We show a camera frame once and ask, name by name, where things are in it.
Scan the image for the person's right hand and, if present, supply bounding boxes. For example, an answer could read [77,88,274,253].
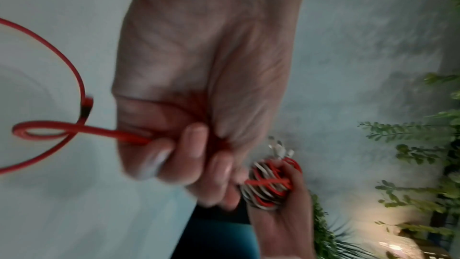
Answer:
[247,162,318,259]

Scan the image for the person's left hand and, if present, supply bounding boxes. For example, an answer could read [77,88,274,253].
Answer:
[111,0,314,212]

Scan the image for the white cables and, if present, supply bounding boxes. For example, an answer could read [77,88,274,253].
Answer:
[241,135,288,211]
[244,148,298,211]

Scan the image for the red cable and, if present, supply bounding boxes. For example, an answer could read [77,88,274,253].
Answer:
[0,17,303,207]

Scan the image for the green artificial plant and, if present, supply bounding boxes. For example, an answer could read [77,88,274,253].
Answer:
[310,0,460,259]

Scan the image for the white table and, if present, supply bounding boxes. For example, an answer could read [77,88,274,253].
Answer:
[0,0,197,259]

